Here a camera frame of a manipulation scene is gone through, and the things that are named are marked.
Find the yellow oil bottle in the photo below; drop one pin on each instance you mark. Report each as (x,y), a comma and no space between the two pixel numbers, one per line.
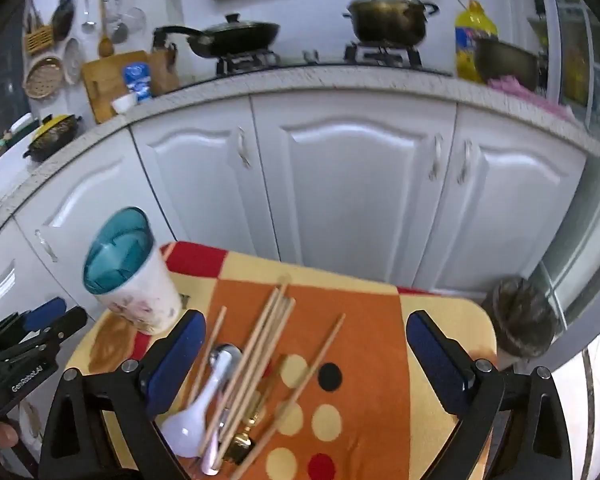
(467,50)

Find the white ceramic spoon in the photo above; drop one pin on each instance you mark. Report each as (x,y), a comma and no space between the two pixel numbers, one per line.
(185,430)

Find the wooden chopstick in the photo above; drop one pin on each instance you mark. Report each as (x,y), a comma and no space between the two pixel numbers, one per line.
(267,332)
(276,336)
(261,327)
(207,355)
(315,360)

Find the yellow chopstick holder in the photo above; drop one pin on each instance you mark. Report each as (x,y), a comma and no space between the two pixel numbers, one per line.
(39,39)

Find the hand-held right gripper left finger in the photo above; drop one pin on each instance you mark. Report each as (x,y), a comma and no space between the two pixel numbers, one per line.
(175,360)

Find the silver metal spoon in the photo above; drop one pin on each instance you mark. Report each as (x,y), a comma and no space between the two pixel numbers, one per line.
(226,355)

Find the glass sliding door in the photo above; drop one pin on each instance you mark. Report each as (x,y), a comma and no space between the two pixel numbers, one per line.
(580,60)

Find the black hanging pan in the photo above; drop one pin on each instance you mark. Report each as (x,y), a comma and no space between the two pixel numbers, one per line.
(62,17)

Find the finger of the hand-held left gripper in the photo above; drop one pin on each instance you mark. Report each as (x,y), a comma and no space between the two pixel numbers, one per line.
(45,311)
(65,327)

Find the wooden spatula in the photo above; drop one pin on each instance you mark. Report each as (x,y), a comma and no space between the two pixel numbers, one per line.
(105,46)

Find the orange yellow patterned mat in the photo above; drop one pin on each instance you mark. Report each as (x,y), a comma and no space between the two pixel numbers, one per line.
(370,360)

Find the gas stove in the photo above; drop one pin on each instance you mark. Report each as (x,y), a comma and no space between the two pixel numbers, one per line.
(260,62)

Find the wooden cutting board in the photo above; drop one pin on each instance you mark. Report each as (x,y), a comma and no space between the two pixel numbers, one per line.
(102,85)

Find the white cabinet door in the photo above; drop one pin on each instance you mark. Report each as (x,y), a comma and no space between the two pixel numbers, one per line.
(200,170)
(90,185)
(510,200)
(350,185)
(10,270)

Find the person's left hand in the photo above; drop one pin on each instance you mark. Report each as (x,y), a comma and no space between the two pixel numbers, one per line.
(0,434)

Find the steel mesh strainer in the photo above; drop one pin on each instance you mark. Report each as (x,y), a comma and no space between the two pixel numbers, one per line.
(119,32)
(136,19)

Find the floral cup teal inside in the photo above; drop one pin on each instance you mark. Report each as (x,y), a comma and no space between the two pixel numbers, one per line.
(140,300)

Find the steel ladle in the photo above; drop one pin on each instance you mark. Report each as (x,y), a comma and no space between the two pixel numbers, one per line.
(87,24)

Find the dark wok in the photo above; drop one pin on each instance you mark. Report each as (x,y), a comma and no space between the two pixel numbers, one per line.
(505,62)

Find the steel stock pot with lid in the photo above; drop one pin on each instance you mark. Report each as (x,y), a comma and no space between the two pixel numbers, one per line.
(387,20)

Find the black frying pan with lid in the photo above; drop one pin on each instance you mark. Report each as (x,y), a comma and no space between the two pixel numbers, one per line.
(235,35)

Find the bamboo basket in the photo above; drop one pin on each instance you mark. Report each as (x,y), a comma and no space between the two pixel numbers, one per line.
(42,77)

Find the blue white packet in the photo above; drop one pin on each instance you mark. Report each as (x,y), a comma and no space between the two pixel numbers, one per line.
(139,80)

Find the white colander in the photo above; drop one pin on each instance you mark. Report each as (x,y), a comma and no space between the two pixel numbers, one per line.
(72,60)

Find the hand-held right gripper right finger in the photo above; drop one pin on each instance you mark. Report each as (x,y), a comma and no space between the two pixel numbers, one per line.
(435,365)

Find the pink cloth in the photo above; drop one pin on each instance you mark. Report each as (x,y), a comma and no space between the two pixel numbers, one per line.
(525,94)

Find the black pot yellow lid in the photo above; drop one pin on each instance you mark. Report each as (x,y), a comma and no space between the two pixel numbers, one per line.
(52,132)

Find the wooden knife block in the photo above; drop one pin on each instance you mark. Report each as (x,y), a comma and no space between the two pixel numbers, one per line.
(162,72)

